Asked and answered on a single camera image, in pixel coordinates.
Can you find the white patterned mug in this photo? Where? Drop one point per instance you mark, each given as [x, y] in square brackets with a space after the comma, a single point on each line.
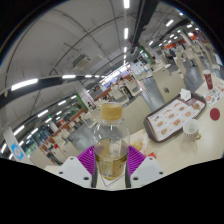
[191, 129]

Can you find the ceiling strip lights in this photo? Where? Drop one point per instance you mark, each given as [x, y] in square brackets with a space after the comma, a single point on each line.
[24, 84]

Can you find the dark food tray, paper liner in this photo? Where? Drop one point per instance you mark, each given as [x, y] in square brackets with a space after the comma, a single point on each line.
[171, 118]

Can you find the ceiling air conditioner unit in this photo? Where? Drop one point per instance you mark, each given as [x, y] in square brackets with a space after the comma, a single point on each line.
[81, 61]

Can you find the clear bottle with yellow drink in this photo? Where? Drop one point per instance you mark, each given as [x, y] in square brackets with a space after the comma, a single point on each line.
[111, 140]

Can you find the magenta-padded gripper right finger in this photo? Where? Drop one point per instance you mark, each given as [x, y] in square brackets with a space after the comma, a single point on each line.
[136, 161]

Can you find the clear plastic bag with food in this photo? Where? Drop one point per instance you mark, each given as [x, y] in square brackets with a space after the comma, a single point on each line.
[138, 143]

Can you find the small red sauce packet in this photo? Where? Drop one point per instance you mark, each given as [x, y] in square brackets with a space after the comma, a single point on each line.
[151, 155]

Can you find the blue square sign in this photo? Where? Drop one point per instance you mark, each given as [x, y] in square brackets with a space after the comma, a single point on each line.
[16, 151]

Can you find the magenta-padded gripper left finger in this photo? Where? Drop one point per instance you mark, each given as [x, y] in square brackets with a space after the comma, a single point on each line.
[85, 163]

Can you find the beige canteen chairs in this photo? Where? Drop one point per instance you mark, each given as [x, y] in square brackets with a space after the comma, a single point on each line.
[135, 115]

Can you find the white paper napkin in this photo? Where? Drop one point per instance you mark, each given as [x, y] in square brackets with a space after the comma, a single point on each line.
[185, 94]

